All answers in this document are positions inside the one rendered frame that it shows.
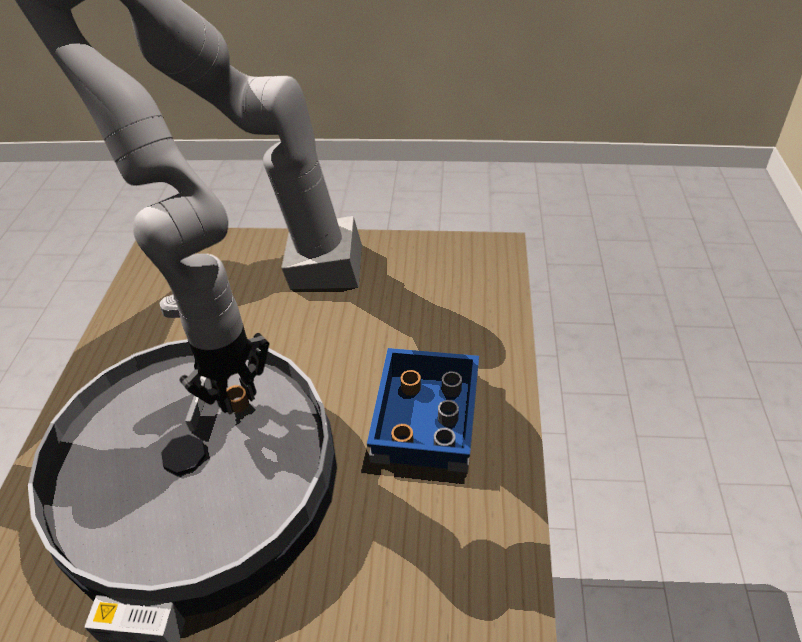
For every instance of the bronze bushing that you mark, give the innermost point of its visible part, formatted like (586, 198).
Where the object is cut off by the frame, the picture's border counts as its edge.
(238, 391)
(402, 429)
(410, 376)

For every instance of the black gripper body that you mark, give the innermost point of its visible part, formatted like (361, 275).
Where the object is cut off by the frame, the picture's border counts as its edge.
(223, 355)

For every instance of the grey metal bushing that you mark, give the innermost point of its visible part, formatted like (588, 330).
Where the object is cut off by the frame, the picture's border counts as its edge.
(451, 390)
(448, 406)
(444, 433)

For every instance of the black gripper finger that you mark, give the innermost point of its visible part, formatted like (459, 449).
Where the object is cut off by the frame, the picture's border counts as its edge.
(256, 364)
(192, 384)

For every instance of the blue crate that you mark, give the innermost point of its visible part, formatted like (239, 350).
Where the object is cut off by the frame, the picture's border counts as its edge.
(420, 411)

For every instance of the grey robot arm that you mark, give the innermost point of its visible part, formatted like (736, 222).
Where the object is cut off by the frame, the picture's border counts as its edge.
(183, 45)

